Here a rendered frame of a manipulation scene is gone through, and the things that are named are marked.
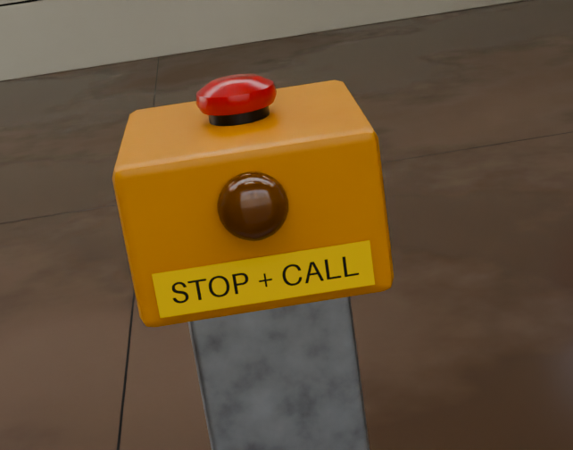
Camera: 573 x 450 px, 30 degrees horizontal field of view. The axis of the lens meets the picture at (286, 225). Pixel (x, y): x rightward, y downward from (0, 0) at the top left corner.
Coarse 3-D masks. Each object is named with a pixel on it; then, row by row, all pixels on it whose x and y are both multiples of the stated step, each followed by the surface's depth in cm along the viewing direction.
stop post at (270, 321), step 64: (128, 128) 54; (192, 128) 52; (256, 128) 50; (320, 128) 48; (128, 192) 47; (192, 192) 47; (320, 192) 48; (384, 192) 48; (128, 256) 48; (192, 256) 48; (256, 256) 48; (320, 256) 48; (384, 256) 49; (192, 320) 49; (256, 320) 52; (320, 320) 52; (256, 384) 53; (320, 384) 53; (256, 448) 54; (320, 448) 54
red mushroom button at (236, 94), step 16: (224, 80) 51; (240, 80) 51; (256, 80) 51; (208, 96) 51; (224, 96) 50; (240, 96) 50; (256, 96) 50; (272, 96) 51; (208, 112) 51; (224, 112) 50; (240, 112) 50
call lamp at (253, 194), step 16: (240, 176) 47; (256, 176) 46; (224, 192) 47; (240, 192) 46; (256, 192) 46; (272, 192) 46; (224, 208) 47; (240, 208) 46; (256, 208) 46; (272, 208) 47; (288, 208) 47; (224, 224) 47; (240, 224) 47; (256, 224) 47; (272, 224) 47; (256, 240) 48
